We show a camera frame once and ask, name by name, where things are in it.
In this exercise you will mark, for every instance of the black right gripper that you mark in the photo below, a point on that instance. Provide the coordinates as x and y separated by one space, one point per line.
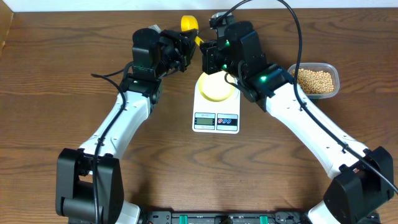
211 53

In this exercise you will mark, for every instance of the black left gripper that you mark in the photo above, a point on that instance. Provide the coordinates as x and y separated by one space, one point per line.
185 48

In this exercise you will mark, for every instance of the yellow plastic scoop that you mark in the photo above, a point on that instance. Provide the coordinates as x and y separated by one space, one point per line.
188 23

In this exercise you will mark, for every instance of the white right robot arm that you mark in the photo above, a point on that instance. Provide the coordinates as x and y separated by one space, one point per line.
361 179

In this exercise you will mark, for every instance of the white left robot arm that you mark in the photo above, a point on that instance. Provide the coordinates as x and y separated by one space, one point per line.
89 186

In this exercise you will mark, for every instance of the yellow bowl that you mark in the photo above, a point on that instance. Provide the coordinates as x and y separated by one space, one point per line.
216 87

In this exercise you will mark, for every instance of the white digital kitchen scale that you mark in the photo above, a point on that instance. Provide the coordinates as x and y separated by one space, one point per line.
216 117

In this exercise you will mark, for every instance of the clear container of soybeans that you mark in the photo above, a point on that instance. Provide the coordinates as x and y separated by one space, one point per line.
318 80

